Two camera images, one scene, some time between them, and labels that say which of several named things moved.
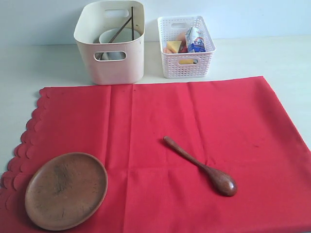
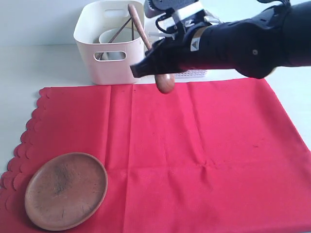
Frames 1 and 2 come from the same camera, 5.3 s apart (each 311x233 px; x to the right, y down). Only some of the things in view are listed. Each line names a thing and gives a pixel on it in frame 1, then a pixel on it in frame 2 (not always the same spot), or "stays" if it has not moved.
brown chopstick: (132, 29) stays
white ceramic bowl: (125, 35) stays
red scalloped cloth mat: (235, 125) stays
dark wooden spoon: (221, 182) to (165, 82)
